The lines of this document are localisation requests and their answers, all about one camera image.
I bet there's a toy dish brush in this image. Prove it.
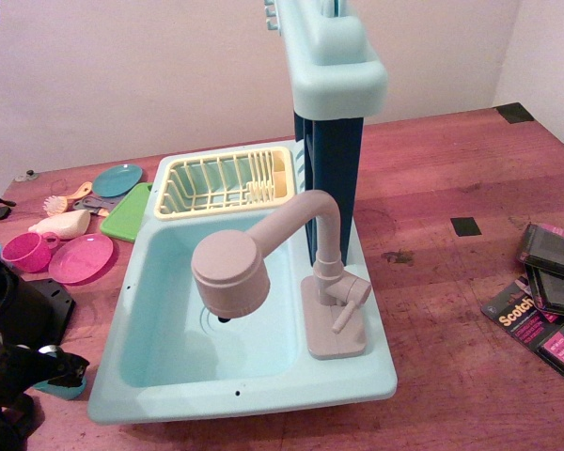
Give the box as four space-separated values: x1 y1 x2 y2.
43 181 92 217

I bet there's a green cutting board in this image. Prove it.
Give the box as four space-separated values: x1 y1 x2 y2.
100 182 152 243

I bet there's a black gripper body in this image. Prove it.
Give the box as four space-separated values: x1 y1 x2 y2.
0 345 89 405

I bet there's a light blue upper shelf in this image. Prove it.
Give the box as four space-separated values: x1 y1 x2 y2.
264 1 388 257

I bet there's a black pink package middle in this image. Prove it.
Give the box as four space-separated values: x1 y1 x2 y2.
525 265 564 316

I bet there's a Scotch package front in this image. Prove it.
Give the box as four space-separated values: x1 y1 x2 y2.
481 276 564 352

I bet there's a beige toy faucet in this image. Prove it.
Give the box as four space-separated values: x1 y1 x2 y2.
191 190 371 360

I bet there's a pink toy cup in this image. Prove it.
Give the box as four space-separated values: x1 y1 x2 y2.
1 232 61 273

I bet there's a pink toy plate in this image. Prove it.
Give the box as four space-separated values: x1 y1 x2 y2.
48 234 114 285

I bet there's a small metal screw mount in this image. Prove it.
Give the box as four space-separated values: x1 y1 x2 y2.
14 169 39 182

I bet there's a light blue toy sink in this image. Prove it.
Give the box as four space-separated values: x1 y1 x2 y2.
87 139 399 427

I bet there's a cream toy soap bottle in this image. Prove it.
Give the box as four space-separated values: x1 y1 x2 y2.
28 210 91 241

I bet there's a black pink package top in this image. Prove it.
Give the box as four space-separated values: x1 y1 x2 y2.
516 224 564 277

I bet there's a yellow dish rack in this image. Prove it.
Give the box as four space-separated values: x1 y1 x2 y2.
154 146 295 221

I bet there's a grey toy scraper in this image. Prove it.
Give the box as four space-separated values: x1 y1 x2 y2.
72 195 123 217

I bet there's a teal toy plate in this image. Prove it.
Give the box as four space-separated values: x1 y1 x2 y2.
92 163 143 198

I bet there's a teal cup under gripper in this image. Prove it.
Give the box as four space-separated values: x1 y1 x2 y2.
32 377 86 400

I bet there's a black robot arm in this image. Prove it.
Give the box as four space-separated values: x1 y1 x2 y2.
0 259 89 450

